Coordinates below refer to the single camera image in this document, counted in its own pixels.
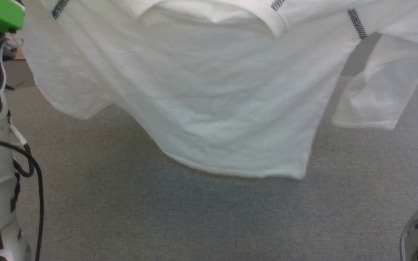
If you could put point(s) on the white garment with black stitching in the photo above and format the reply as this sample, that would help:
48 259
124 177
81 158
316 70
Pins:
212 108

